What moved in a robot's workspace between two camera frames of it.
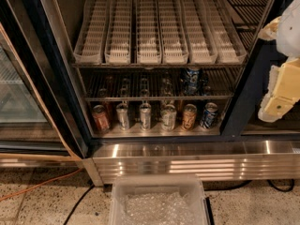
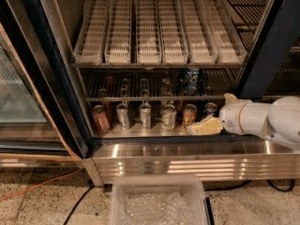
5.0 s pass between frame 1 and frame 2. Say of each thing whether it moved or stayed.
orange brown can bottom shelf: stayed
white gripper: moved
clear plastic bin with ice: stayed
